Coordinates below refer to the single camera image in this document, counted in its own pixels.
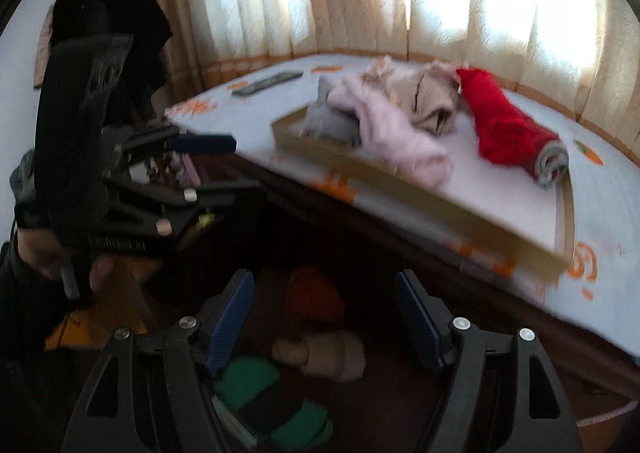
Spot green striped underwear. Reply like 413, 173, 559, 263
212, 357, 333, 452

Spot tan underwear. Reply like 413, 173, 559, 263
271, 333, 367, 383

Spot white grey underwear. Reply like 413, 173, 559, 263
302, 77, 361, 147

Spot light pink mesh underwear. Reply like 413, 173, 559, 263
326, 76, 452, 190

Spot beige pink underwear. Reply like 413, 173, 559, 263
361, 55, 461, 135

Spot dark red underwear in drawer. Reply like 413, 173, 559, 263
285, 268, 345, 322

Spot person's left hand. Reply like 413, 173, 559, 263
15, 229, 116, 291

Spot black hanging clothes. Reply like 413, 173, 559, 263
31, 0, 174, 134

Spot black smartphone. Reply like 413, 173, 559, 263
231, 72, 304, 98

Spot cardboard tray box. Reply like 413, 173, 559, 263
271, 108, 575, 283

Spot white persimmon print tablecloth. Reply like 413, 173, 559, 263
166, 54, 639, 355

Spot cream patterned curtain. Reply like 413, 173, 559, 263
157, 0, 639, 159

